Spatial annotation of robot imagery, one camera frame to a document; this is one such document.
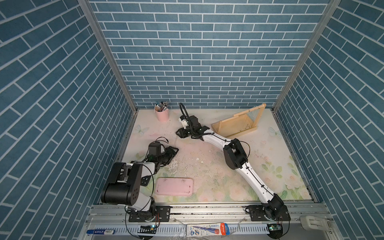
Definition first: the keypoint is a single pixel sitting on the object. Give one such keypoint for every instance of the pink pen holder cup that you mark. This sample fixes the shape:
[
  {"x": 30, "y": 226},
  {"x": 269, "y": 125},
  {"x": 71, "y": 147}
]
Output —
[{"x": 162, "y": 115}]

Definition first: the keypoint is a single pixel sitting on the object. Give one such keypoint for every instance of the white plastic bracket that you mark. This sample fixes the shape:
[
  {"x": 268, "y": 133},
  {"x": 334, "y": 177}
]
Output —
[{"x": 314, "y": 223}]

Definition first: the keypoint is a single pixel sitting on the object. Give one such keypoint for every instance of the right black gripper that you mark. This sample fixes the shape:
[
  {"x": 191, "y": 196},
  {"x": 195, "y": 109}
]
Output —
[{"x": 182, "y": 133}]

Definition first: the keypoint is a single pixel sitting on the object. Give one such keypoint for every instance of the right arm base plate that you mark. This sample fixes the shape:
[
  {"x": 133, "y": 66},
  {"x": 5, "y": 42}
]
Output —
[{"x": 258, "y": 213}]

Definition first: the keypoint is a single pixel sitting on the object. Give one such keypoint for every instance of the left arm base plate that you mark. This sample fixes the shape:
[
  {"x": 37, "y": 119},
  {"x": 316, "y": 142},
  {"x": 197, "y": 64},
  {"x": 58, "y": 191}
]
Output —
[{"x": 155, "y": 213}]

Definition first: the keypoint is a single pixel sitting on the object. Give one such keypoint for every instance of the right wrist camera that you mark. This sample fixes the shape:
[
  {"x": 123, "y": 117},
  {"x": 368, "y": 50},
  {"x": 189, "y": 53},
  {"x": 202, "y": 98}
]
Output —
[{"x": 184, "y": 121}]

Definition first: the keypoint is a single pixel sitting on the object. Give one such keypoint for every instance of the black calculator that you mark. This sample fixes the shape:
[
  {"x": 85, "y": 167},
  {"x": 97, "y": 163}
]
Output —
[{"x": 145, "y": 180}]

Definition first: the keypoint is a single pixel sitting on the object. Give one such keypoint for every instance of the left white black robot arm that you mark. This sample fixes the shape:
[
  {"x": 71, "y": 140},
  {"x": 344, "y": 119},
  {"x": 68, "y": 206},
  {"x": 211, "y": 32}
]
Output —
[{"x": 125, "y": 180}]

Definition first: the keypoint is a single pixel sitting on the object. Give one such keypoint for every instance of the pens in cup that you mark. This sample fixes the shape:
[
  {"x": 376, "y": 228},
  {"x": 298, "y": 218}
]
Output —
[{"x": 161, "y": 106}]

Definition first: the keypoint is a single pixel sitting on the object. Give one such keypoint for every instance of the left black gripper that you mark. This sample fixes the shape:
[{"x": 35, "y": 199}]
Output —
[{"x": 171, "y": 152}]

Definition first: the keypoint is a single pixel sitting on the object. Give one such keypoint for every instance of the toothpaste box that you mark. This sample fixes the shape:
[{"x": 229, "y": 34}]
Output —
[{"x": 203, "y": 230}]

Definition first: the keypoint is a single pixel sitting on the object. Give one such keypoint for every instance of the wooden jewelry display stand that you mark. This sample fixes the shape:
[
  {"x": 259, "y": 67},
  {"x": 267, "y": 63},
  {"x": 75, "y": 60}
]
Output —
[{"x": 241, "y": 123}]

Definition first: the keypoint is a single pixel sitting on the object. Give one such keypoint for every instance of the pink plastic tray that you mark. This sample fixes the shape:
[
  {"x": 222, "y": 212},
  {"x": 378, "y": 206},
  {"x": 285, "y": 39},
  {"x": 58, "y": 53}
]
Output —
[{"x": 174, "y": 186}]

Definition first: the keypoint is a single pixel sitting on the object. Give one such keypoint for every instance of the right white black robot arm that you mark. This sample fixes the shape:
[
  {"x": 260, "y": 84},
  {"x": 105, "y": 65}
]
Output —
[{"x": 236, "y": 159}]

